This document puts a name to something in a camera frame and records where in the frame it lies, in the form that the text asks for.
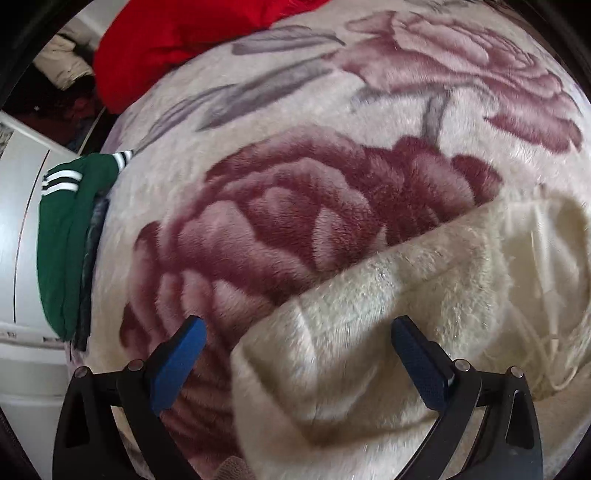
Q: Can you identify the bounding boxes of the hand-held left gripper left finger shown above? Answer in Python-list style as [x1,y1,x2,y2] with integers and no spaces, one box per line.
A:
[52,316,208,480]

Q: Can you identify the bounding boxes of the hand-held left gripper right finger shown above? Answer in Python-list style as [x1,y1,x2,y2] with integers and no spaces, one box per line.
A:
[390,315,544,480]

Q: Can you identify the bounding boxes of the green garment with white stripes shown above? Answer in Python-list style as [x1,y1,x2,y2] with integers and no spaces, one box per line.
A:
[37,150,136,341]

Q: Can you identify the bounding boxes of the cream fluffy sweater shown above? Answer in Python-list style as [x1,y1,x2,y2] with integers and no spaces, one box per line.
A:
[230,185,591,480]

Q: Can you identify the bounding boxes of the beige cloth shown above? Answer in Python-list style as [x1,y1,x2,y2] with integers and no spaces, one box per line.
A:
[33,22,100,90]

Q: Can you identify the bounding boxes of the dark cloth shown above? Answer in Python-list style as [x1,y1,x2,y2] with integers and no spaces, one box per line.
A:
[71,194,110,352]

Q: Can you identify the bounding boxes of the red garment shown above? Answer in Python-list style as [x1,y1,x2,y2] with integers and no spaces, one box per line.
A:
[93,0,331,115]

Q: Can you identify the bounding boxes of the white cabinet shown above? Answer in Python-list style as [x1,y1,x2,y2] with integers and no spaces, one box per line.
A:
[0,113,79,480]

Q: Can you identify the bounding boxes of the floral plush blanket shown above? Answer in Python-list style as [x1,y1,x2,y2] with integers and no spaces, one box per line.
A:
[69,0,589,480]

